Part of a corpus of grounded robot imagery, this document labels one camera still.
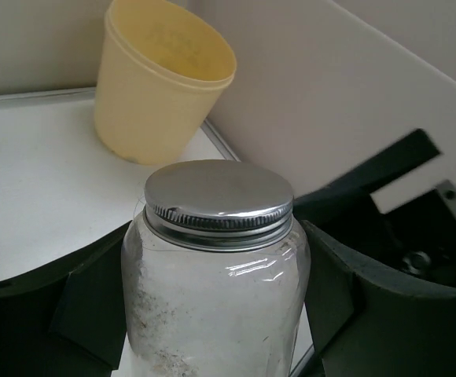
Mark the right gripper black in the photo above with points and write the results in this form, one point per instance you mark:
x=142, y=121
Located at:
x=417, y=238

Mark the yellow plastic bin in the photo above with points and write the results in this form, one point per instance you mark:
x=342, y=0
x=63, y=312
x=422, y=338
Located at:
x=162, y=70

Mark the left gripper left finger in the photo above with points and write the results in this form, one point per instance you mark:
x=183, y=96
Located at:
x=67, y=317

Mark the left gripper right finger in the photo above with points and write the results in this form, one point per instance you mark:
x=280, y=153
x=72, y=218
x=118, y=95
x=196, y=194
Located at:
x=368, y=319

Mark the clear jar with metal lid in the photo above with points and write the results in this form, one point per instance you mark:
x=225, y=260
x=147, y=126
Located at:
x=215, y=270

